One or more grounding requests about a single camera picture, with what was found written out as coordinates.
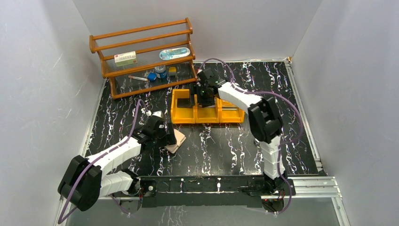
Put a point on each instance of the gold credit card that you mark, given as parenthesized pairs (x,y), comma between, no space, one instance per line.
(227,106)

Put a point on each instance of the round silver tin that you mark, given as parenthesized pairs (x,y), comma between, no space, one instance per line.
(161,71)

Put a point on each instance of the oval blue blister pack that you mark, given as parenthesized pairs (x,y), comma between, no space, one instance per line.
(174,53)

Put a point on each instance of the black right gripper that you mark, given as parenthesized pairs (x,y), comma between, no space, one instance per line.
(195,90)

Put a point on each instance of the wooden shelf rack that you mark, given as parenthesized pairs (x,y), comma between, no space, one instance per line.
(147,42)

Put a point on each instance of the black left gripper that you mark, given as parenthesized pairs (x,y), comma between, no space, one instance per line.
(170,135)

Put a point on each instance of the white tube stick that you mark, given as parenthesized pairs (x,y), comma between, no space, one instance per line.
(138,78)

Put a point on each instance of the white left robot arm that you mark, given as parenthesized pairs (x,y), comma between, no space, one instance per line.
(89,178)

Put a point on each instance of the blue small container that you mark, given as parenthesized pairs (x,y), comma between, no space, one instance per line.
(151,77)

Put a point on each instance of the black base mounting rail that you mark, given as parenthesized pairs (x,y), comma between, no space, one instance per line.
(152,191)

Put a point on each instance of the yellow three-compartment plastic bin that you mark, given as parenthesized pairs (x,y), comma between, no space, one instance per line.
(202,115)

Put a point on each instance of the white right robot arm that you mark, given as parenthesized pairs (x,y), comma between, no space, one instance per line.
(265,122)

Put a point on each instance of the white medicine box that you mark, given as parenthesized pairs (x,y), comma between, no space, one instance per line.
(124,59)

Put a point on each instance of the black credit card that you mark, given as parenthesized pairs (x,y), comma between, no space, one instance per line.
(184,103)

